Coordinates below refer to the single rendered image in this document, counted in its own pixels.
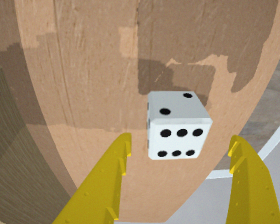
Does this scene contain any white die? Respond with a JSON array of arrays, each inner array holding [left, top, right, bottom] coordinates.
[[147, 91, 213, 160]]

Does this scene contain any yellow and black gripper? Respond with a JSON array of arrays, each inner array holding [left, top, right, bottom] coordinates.
[[52, 133, 280, 224]]

